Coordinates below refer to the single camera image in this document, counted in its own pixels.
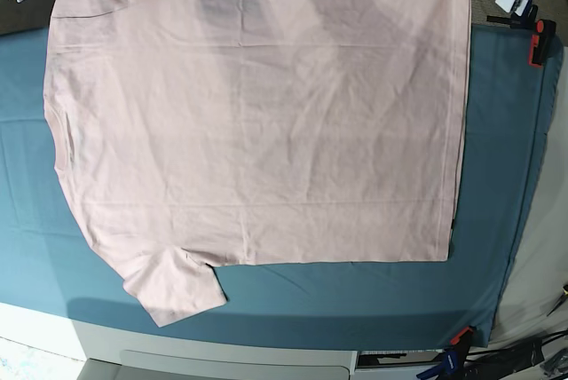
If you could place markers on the pink T-shirt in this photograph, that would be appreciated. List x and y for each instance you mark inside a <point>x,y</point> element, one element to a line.
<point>193,134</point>

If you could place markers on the blue black clamp top right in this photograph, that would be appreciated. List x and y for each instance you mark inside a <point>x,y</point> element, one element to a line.
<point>525,21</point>

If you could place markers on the blue black clamp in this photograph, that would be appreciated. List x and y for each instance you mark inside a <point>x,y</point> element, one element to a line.
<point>525,21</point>
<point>451,366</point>

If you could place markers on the orange black clamp top right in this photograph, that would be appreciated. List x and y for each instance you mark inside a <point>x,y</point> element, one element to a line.
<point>542,37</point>

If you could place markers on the orange black clamp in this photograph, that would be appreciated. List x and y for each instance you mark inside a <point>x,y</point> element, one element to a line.
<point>542,37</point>
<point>465,336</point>

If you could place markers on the orange black clamp bottom right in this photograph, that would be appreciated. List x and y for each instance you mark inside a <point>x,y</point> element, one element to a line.
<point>465,336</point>

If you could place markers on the blue black clamp bottom right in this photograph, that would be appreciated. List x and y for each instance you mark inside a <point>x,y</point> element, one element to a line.
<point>451,366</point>

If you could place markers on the teal table cloth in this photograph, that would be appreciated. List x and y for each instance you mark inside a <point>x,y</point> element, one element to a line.
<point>46,264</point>

